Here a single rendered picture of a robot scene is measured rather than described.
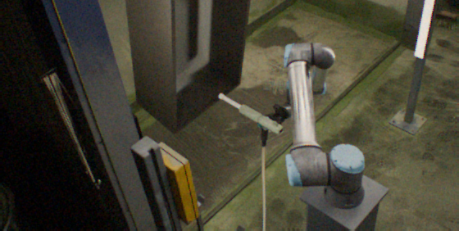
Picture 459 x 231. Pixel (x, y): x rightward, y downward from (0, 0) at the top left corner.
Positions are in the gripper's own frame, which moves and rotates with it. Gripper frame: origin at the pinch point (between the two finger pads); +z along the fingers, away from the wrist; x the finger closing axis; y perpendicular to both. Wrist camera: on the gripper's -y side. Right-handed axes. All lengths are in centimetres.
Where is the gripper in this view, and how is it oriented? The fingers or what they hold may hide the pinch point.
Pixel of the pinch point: (263, 125)
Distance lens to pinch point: 294.1
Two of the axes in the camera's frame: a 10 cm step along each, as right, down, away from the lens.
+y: -0.4, 7.8, 6.3
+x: -7.4, -4.4, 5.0
